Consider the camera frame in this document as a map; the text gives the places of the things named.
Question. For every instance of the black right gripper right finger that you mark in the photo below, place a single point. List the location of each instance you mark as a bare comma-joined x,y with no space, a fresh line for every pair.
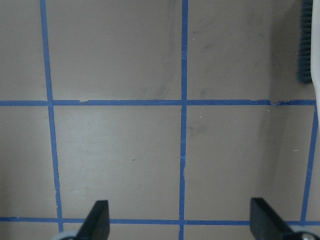
266,224

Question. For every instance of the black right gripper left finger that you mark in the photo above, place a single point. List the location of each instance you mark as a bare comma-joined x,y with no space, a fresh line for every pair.
97,223

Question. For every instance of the beige hand brush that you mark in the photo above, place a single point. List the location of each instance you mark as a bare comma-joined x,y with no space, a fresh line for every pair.
308,62

